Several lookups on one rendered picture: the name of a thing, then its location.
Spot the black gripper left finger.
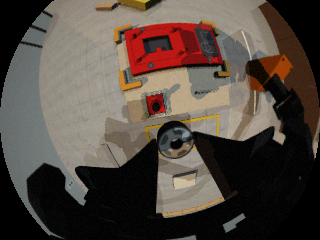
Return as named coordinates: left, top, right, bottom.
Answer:
left=75, top=139, right=159, bottom=219

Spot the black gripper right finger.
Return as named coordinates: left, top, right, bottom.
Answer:
left=193, top=127, right=275, bottom=201

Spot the yellow rectangular block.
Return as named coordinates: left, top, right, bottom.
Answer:
left=117, top=0, right=161, bottom=11

